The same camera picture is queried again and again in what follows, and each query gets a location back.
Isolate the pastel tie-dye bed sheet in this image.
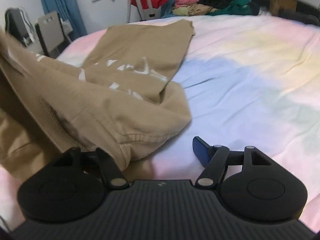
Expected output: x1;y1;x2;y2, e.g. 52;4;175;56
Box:
0;13;320;233

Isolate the black garment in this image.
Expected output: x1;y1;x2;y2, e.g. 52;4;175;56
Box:
198;0;260;16

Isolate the beige garment in pile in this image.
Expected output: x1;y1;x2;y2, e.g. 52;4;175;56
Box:
188;4;219;16

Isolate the wavy frame mirror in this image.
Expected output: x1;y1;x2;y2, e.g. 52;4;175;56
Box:
5;7;35;47

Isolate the grey black chair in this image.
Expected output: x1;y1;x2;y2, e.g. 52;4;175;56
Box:
35;11;72;59

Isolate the brown paper bag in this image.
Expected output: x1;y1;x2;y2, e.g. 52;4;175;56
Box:
270;0;297;16

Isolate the tan t-shirt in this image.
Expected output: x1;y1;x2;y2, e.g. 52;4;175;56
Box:
1;20;194;181

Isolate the black sofa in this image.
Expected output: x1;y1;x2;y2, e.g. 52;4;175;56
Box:
252;0;319;27

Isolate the left blue curtain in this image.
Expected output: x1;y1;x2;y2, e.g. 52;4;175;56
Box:
41;0;87;40

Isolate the yellow green garment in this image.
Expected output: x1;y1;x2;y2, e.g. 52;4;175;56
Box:
172;7;189;16

